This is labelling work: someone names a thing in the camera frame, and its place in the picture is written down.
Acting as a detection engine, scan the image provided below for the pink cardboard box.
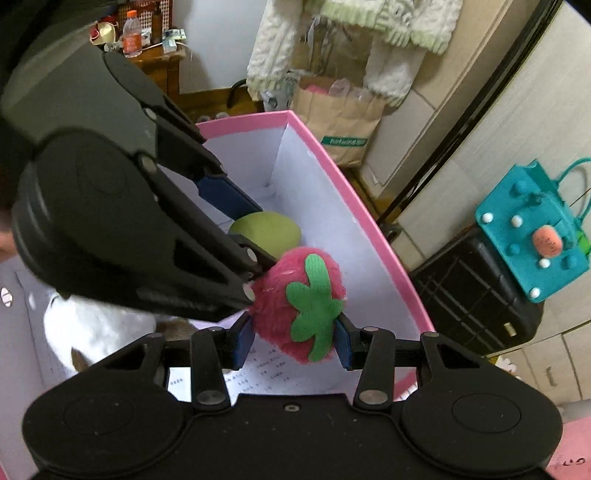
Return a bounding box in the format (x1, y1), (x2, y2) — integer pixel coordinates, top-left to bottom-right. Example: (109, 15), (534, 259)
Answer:
(0, 110), (437, 402)

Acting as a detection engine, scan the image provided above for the black coat rack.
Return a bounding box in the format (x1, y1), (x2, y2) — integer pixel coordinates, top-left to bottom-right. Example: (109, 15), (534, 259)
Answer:
(228, 78), (250, 110)

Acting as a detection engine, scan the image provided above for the cream and green fleece pajamas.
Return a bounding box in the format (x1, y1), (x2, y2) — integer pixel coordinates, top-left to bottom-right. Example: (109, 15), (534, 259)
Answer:
(246, 0), (464, 109)

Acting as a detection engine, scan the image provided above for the printed paper sheet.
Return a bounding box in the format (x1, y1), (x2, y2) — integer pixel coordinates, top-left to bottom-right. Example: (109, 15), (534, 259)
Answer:
(168, 344), (342, 402)

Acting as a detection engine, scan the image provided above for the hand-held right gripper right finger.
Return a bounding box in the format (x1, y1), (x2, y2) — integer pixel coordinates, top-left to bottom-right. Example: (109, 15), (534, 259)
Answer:
(335, 316), (495, 410)

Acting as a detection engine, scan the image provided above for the orange drink bottle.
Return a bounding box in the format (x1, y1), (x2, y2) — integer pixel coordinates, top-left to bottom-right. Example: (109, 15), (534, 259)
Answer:
(122, 10), (143, 58)

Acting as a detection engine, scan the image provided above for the wooden cabinet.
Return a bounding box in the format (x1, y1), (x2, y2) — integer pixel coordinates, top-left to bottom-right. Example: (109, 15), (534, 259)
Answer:
(117, 46), (190, 112)

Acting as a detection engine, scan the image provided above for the white cat plush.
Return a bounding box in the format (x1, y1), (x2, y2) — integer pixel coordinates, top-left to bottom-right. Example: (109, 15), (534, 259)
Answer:
(44, 295), (199, 374)

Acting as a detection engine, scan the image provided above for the black suitcase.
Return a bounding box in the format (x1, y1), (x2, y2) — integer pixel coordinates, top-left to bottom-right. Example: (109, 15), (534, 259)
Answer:
(411, 226), (543, 356)

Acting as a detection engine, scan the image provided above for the green round plush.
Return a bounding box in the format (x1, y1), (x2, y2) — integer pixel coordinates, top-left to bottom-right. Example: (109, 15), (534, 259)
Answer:
(229, 211), (303, 259)

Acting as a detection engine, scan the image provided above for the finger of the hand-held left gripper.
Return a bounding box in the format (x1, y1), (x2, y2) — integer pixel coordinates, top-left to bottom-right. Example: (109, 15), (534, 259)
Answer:
(60, 154), (279, 320)
(102, 52), (265, 221)

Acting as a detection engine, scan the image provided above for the beige wardrobe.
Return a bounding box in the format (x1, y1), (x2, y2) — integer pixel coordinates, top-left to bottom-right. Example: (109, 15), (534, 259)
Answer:
(360, 0), (591, 416)

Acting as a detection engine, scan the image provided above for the brown paper bag green label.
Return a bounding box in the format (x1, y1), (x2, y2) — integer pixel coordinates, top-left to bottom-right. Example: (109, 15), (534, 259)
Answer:
(291, 76), (386, 167)

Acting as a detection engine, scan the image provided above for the pink strawberry plush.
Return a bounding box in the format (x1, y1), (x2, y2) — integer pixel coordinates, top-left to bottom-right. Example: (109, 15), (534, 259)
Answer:
(249, 247), (347, 365)

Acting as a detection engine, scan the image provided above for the pink tote bag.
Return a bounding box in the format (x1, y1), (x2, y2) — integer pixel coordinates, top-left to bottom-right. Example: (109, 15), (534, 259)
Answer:
(547, 418), (591, 480)

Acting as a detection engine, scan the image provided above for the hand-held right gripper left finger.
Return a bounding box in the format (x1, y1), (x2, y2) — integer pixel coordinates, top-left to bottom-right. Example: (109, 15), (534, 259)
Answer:
(90, 318), (256, 412)

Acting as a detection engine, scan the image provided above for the teal felt handbag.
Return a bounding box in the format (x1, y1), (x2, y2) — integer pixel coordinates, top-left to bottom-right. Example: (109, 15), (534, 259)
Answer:
(475, 158), (591, 304)

